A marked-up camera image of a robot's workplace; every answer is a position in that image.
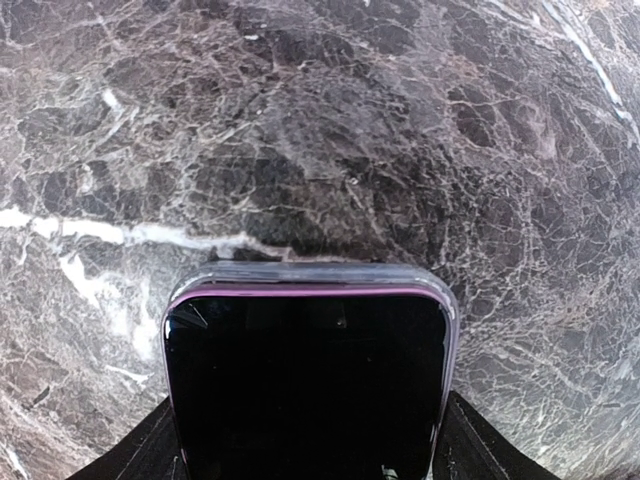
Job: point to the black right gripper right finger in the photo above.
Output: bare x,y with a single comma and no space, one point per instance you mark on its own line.
470,448

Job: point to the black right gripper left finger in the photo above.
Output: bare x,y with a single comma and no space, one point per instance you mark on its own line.
149,451

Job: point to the clear magsafe phone case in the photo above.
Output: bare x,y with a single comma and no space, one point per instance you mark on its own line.
310,275

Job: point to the purple-edged black phone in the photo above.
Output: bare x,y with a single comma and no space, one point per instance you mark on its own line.
305,385

